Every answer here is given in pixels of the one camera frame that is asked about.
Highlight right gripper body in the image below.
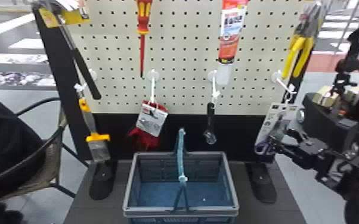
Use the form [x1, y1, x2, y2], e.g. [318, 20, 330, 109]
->
[291, 136, 331, 176]

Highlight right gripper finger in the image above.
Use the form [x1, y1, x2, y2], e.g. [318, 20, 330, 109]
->
[284, 127, 308, 145]
[268, 136, 297, 160]

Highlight scissors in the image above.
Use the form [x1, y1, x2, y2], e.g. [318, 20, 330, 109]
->
[254, 102, 300, 155]

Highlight black wrench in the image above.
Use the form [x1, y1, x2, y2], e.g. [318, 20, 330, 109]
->
[203, 101, 218, 145]

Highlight yellow pliers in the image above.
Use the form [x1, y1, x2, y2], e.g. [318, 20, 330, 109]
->
[281, 1, 323, 80]

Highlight blue basket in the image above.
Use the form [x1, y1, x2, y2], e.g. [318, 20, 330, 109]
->
[122, 127, 240, 224]

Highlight red sealant tube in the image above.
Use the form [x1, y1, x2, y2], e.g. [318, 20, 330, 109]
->
[215, 0, 250, 86]

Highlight white pegboard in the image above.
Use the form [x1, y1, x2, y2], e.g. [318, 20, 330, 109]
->
[32, 0, 333, 205]

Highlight red gloves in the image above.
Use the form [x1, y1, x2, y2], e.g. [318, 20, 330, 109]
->
[128, 100, 169, 151]

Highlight yellow grey brush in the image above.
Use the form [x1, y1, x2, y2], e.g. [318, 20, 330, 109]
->
[78, 97, 112, 164]

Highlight red screwdriver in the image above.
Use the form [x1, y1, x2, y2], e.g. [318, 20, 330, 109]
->
[135, 0, 153, 78]

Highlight black tool on yellow card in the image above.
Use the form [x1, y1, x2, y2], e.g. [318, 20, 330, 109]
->
[38, 0, 103, 101]

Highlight black chair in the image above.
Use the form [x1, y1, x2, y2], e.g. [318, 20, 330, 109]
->
[0, 97, 90, 201]

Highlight person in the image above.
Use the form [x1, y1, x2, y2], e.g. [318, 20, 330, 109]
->
[0, 88, 47, 224]

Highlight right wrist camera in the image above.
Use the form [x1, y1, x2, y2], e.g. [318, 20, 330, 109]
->
[302, 92, 359, 151]

